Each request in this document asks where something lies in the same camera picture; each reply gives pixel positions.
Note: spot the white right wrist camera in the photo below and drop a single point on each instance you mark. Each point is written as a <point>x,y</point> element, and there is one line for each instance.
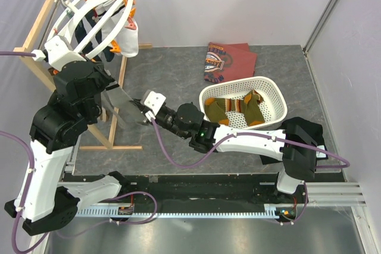
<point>153,101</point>

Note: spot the white sock black stripes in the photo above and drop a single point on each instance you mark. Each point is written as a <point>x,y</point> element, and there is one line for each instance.
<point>126,41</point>

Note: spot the grey sock black stripes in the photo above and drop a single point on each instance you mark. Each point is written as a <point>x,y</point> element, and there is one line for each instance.
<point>117,98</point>

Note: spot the white perforated plastic basket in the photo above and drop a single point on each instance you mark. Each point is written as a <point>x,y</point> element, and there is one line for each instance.
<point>273,107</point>

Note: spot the olive striped sock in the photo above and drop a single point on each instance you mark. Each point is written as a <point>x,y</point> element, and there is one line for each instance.
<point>216,109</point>
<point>251,110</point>

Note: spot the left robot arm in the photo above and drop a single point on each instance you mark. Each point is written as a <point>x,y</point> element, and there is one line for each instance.
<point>74,105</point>

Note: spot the wooden drying rack frame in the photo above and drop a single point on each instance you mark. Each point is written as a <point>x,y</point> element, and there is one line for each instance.
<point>65,26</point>

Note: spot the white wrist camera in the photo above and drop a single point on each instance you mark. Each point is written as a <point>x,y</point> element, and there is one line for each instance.
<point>153,101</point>
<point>58,52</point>

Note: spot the red printed t-shirt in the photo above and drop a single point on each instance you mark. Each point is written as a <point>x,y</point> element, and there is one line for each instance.
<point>228,62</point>

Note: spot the black folded garment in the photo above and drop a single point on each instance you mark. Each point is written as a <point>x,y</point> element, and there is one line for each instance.
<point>317,144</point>

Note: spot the aluminium frame rail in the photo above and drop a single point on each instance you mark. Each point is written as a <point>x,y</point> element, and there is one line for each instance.
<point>325,194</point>

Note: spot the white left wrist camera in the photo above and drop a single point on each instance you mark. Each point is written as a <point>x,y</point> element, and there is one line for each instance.
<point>58,52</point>

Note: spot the slotted cable duct rail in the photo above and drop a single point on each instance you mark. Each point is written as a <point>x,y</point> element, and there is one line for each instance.
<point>113,211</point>

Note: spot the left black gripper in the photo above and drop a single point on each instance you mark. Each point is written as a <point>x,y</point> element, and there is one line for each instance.
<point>106,77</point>

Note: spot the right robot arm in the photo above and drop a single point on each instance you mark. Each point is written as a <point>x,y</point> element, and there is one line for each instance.
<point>187,122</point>

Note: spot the white round sock hanger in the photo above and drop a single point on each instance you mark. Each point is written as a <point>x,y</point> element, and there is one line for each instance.
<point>87,33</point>

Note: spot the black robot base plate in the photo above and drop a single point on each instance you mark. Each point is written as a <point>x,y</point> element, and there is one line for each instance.
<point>186,194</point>

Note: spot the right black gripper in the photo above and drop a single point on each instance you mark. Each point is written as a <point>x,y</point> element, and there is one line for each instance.
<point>141,109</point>

